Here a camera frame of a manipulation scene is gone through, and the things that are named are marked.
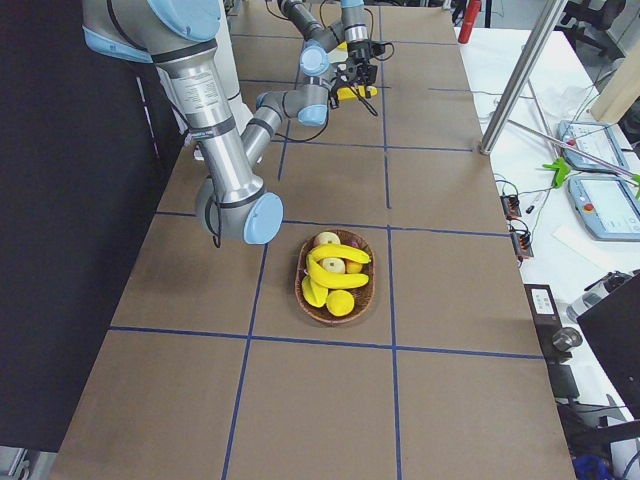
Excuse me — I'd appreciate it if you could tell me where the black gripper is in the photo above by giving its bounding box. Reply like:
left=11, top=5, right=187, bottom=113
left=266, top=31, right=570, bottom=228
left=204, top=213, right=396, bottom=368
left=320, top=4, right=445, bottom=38
left=348, top=40, right=378, bottom=86
left=328, top=62, right=360, bottom=93

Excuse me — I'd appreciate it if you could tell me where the brown wicker basket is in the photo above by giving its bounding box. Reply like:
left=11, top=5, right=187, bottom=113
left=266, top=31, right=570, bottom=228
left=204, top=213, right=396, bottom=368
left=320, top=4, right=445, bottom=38
left=294, top=229, right=375, bottom=325

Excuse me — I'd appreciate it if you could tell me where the red fire extinguisher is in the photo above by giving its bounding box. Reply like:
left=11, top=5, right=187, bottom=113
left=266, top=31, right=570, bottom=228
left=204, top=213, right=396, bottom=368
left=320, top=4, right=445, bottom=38
left=458, top=0, right=482, bottom=44

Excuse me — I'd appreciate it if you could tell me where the red yellow peach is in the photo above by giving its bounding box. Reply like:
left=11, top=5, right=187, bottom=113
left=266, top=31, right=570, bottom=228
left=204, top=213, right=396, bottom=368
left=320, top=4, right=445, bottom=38
left=313, top=231, right=341, bottom=247

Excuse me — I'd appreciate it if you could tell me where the yellow green apple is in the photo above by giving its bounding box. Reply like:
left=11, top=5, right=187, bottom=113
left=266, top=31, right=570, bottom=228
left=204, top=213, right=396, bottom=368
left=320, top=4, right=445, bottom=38
left=320, top=257, right=346, bottom=274

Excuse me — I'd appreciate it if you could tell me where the yellow lemon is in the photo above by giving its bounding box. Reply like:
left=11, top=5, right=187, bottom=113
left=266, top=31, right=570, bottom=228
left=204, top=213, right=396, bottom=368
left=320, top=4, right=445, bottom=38
left=326, top=289, right=355, bottom=317

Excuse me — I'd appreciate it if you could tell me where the upper teach pendant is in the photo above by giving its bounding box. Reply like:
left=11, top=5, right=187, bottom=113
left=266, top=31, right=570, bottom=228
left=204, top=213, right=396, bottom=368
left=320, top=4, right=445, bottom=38
left=557, top=120, right=629, bottom=173

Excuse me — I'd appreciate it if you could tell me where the teach pendant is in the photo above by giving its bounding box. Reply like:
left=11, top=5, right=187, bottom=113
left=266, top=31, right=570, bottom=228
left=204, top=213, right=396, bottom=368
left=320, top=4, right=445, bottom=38
left=557, top=120, right=629, bottom=173
left=567, top=175, right=639, bottom=242

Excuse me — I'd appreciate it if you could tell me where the lower teach pendant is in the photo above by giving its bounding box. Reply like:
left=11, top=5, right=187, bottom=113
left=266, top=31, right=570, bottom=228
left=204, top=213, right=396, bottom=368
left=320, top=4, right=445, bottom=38
left=567, top=175, right=639, bottom=242

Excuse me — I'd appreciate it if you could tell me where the black monitor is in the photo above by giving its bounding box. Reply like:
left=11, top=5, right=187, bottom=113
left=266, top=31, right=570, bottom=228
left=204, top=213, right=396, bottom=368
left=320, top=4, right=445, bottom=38
left=577, top=275, right=639, bottom=419

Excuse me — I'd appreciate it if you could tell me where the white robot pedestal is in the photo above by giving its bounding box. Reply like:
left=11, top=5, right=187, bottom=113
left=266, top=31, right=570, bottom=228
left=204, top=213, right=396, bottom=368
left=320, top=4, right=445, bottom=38
left=149, top=1, right=249, bottom=157

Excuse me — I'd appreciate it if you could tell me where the aluminium frame post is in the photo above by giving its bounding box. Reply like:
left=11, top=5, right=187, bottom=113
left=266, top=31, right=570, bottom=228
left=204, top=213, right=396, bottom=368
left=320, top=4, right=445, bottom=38
left=479, top=0, right=567, bottom=155

